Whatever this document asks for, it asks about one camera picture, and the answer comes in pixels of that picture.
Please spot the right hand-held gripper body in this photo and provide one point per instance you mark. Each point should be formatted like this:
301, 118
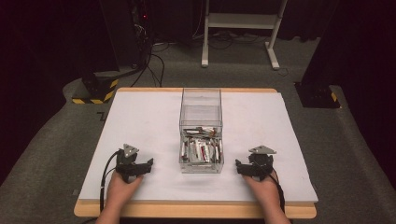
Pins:
261, 165

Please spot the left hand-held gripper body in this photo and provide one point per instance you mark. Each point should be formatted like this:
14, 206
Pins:
127, 165

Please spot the clear plastic drawer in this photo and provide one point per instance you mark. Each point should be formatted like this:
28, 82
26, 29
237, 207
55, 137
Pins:
201, 166

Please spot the person's left hand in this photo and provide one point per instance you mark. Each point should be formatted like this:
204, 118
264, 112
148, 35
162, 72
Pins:
123, 188

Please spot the person's right hand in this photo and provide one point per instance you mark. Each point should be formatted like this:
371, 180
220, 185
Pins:
261, 189

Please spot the white board sheet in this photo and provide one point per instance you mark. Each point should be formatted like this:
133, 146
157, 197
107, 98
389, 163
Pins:
149, 124

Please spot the pile of small foil packets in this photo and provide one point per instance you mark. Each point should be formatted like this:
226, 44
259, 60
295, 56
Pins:
201, 149

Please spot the wooden table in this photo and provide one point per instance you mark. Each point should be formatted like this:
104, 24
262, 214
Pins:
186, 211

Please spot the clear plastic drawer case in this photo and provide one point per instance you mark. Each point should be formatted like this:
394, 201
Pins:
201, 102

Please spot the black yellow striped stand base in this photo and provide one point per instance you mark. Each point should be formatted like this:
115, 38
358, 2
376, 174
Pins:
101, 90

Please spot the dark equipment rack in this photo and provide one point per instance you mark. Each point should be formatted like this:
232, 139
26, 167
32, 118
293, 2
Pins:
127, 31

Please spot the dark curtain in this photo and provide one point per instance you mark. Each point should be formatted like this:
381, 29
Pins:
40, 62
361, 62

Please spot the white metal stand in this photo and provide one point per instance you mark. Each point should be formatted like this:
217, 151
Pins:
241, 21

